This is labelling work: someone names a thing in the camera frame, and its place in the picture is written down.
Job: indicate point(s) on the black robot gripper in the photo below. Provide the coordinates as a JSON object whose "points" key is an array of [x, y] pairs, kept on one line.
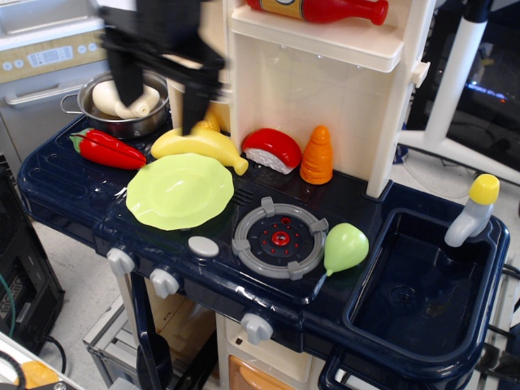
{"points": [[140, 38]]}

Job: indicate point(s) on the green toy pear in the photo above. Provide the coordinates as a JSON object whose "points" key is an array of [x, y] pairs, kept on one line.
{"points": [[346, 246]]}

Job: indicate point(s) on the light green toy plate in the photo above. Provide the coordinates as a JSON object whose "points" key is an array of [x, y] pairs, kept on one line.
{"points": [[179, 192]]}

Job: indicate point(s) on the silver metal pot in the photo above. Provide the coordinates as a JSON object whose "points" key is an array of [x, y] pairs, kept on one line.
{"points": [[82, 103]]}

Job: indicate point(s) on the cream toy squeeze bottle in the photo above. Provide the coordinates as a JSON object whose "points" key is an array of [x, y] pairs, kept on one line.
{"points": [[106, 98]]}

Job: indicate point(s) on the yellow toy corn cob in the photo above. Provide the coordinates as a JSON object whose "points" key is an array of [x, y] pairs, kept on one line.
{"points": [[210, 122]]}

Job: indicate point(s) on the yellow toy banana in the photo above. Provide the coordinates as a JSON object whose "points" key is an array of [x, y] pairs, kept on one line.
{"points": [[201, 141]]}

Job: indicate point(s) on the red toy chili pepper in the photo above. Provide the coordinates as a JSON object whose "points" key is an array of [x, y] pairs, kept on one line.
{"points": [[102, 148]]}

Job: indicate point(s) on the grey toy dishwasher cabinet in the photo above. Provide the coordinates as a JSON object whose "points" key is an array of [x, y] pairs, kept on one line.
{"points": [[49, 49]]}

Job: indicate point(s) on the red tuna sushi toy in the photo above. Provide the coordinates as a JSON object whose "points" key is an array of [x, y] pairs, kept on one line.
{"points": [[274, 149]]}

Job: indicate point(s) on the grey oval button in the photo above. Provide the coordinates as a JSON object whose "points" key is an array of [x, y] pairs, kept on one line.
{"points": [[203, 247]]}

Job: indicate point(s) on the orange toy carrot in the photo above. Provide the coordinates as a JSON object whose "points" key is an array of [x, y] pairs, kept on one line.
{"points": [[317, 160]]}

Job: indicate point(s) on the cream toy kitchen shelf unit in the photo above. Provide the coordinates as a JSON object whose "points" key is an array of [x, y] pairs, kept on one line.
{"points": [[351, 76]]}

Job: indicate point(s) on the grey left stove knob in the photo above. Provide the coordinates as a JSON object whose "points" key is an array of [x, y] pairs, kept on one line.
{"points": [[120, 262]]}

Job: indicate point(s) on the grey stove knob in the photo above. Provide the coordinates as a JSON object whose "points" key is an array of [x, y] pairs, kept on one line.
{"points": [[120, 262], [164, 283], [256, 328]]}

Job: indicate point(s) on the grey toy stove burner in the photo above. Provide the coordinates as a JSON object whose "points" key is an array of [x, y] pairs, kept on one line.
{"points": [[280, 241]]}

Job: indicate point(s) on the grey middle stove knob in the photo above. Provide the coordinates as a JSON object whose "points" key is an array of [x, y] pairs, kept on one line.
{"points": [[164, 283]]}

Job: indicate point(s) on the red toy ketchup bottle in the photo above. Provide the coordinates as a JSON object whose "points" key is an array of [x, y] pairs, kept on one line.
{"points": [[325, 11]]}

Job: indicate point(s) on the black computer case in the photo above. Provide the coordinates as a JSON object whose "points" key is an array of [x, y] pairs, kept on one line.
{"points": [[31, 296]]}

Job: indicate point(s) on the grey right stove knob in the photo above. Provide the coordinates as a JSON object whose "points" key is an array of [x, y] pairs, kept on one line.
{"points": [[256, 328]]}

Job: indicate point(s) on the white metal stand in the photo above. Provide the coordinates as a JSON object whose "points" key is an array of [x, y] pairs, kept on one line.
{"points": [[433, 140]]}

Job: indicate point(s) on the navy toy kitchen counter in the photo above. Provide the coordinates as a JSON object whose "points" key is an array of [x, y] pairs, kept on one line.
{"points": [[412, 315]]}

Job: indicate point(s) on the orange toy drawer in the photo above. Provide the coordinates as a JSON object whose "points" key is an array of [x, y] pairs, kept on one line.
{"points": [[244, 376]]}

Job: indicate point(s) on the grey and yellow toy faucet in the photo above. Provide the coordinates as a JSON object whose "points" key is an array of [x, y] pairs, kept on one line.
{"points": [[477, 211]]}

